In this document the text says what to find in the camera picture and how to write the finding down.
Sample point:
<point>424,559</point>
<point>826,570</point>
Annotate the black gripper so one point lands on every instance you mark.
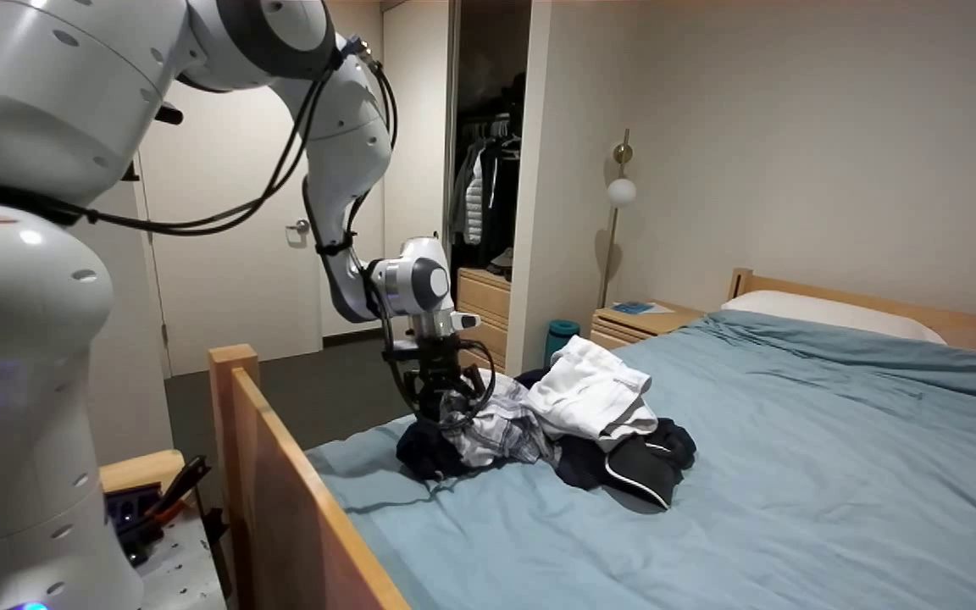
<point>440,360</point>

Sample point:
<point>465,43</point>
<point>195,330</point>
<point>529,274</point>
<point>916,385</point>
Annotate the grey plaid pajama pants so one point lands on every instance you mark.
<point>499,428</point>

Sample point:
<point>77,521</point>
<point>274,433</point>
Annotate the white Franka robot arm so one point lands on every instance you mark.
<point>37,339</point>

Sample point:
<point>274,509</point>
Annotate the wooden dresser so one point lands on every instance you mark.
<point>485,311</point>

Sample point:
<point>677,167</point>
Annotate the teal bin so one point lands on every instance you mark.
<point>562,339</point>

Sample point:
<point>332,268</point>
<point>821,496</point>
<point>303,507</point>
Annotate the wooden nightstand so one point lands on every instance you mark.
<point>634,325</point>

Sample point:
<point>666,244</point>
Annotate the blue book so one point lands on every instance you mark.
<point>632,305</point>

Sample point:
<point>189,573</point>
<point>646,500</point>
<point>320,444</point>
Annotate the hanging closet clothes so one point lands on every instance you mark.
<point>490,191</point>

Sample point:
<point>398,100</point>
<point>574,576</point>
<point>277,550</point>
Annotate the white room door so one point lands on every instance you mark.
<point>229,282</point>

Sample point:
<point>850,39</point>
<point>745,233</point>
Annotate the white closet door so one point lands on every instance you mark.
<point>415,147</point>

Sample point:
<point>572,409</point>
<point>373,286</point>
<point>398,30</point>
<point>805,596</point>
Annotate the small wooden table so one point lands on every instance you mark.
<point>145,466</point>

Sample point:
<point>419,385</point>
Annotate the light blue bed sheet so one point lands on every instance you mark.
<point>805,474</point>

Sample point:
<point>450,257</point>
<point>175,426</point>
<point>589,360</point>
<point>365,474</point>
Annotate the white pillow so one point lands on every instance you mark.
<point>829,311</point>

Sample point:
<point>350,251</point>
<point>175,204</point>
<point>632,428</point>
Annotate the wooden bed frame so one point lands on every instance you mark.
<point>288,509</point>

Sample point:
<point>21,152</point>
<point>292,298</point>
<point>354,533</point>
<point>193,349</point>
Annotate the globe wall lamp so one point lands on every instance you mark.
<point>622,191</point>

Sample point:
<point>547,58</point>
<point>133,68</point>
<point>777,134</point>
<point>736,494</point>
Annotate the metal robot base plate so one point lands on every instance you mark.
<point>178,570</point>

